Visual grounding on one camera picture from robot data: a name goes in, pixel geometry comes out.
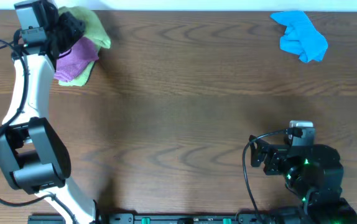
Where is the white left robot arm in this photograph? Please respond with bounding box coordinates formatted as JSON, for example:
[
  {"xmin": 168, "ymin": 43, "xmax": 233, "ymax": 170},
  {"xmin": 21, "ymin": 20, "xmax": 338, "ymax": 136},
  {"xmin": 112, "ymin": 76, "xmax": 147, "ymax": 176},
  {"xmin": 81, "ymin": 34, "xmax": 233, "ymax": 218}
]
[{"xmin": 0, "ymin": 1, "xmax": 102, "ymax": 223}]

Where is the blue crumpled cloth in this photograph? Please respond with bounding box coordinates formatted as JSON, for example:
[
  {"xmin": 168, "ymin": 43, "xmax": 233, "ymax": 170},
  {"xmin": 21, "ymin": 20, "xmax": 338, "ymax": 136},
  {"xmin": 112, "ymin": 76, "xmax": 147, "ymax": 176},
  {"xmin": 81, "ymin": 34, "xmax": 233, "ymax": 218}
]
[{"xmin": 270, "ymin": 11, "xmax": 328, "ymax": 63}]

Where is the light green folded cloth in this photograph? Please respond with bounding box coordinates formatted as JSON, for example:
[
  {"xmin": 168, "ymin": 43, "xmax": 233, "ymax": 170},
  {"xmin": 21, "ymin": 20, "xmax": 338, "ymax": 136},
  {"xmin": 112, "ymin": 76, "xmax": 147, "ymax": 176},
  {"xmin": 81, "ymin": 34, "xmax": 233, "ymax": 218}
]
[{"xmin": 58, "ymin": 61, "xmax": 95, "ymax": 86}]

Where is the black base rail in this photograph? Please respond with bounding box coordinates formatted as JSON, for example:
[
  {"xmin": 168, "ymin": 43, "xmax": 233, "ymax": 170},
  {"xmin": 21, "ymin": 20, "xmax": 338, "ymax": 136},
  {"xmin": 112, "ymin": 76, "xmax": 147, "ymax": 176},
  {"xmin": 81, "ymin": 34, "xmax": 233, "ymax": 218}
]
[{"xmin": 27, "ymin": 213, "xmax": 344, "ymax": 224}]

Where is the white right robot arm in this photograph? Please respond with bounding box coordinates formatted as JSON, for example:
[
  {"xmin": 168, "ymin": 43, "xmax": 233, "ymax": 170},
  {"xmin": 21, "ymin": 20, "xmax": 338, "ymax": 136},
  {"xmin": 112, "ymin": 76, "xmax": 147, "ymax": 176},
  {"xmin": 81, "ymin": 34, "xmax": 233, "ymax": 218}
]
[{"xmin": 249, "ymin": 134, "xmax": 357, "ymax": 224}]

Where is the purple folded cloth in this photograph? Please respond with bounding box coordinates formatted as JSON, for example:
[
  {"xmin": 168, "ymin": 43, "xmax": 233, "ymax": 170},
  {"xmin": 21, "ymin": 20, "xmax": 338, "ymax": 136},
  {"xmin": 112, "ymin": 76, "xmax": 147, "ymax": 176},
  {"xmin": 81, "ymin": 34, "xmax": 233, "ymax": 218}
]
[{"xmin": 54, "ymin": 37, "xmax": 98, "ymax": 82}]

